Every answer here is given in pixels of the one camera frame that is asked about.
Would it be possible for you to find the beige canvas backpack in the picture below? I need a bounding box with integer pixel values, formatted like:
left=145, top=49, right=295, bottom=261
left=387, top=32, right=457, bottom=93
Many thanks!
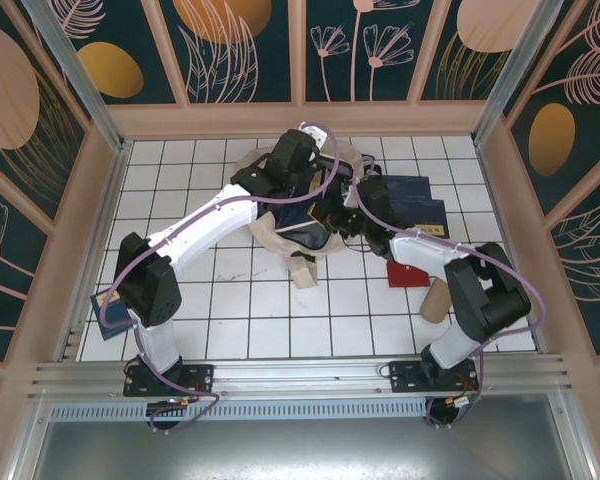
left=232, top=144, right=376, bottom=291

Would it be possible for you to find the navy book with yellow label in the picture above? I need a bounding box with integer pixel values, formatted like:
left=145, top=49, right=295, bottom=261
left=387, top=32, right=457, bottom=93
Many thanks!
left=89, top=288, right=134, bottom=342
left=389, top=199, right=450, bottom=239
left=382, top=174, right=431, bottom=204

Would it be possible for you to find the red wallet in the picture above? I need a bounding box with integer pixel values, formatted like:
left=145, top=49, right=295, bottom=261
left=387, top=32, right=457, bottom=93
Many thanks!
left=385, top=259, right=431, bottom=290

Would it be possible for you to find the tan cylindrical pencil case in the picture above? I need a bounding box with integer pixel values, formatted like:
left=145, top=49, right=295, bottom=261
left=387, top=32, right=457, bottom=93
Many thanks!
left=419, top=278, right=452, bottom=324

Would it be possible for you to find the grey metal sheet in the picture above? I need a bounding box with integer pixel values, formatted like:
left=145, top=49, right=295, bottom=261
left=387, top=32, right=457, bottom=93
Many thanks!
left=27, top=394, right=599, bottom=480

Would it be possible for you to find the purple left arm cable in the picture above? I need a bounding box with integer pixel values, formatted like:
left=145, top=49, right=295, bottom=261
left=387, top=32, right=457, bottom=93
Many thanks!
left=103, top=121, right=341, bottom=437

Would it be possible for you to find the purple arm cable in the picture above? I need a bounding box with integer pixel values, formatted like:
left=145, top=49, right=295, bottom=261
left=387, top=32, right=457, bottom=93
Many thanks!
left=103, top=121, right=341, bottom=437
left=352, top=169, right=549, bottom=429

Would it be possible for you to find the aluminium side rail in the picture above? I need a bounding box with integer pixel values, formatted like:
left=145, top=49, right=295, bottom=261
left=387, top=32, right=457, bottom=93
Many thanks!
left=472, top=139, right=549, bottom=354
left=54, top=142, right=134, bottom=362

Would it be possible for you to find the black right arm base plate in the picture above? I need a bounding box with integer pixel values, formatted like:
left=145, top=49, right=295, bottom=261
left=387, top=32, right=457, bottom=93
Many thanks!
left=388, top=358, right=481, bottom=395

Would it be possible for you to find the aluminium mounting rail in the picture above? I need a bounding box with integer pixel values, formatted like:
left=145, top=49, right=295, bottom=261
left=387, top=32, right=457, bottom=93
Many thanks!
left=27, top=353, right=576, bottom=402

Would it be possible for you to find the grey slotted cable duct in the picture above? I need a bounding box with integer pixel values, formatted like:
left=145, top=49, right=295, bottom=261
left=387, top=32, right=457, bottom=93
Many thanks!
left=47, top=399, right=431, bottom=422

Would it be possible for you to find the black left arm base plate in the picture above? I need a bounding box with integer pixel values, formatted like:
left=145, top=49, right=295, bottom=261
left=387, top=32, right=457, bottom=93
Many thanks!
left=122, top=362, right=216, bottom=399

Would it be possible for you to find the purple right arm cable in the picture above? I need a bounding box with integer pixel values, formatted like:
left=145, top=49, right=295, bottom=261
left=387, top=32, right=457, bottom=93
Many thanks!
left=352, top=169, right=549, bottom=429

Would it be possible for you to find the black round cable port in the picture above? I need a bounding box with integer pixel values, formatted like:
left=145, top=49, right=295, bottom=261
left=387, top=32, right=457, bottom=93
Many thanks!
left=426, top=397, right=474, bottom=430
left=144, top=397, right=194, bottom=436

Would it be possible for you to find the aluminium frame post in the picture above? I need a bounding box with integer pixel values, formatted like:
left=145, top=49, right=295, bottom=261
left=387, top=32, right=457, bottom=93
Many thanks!
left=472, top=0, right=579, bottom=146
left=22, top=0, right=134, bottom=156

